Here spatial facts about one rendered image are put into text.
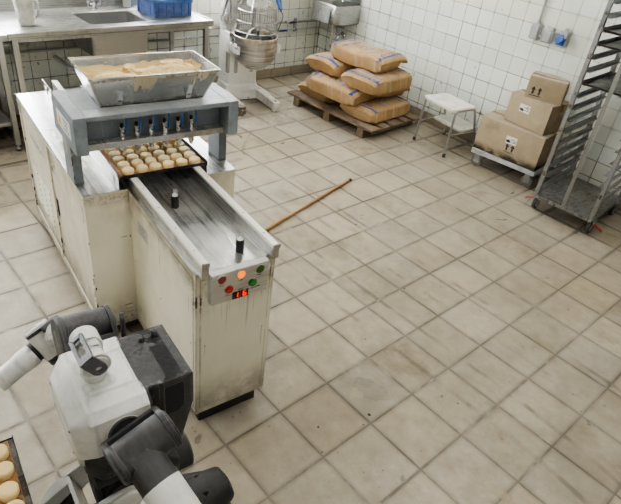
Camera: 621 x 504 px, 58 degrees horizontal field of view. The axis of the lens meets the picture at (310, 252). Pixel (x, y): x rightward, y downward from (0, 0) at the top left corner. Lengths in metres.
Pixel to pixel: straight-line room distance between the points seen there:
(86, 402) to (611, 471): 2.34
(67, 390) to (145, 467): 0.29
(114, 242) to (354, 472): 1.46
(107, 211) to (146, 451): 1.48
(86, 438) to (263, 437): 1.29
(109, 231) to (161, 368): 1.29
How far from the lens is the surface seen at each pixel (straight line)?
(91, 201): 2.55
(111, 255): 2.72
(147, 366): 1.47
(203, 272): 2.00
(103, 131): 2.53
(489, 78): 5.80
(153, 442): 1.32
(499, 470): 2.77
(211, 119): 2.69
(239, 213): 2.28
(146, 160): 2.63
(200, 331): 2.21
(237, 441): 2.58
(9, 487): 1.72
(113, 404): 1.40
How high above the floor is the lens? 2.07
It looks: 34 degrees down
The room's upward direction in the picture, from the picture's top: 8 degrees clockwise
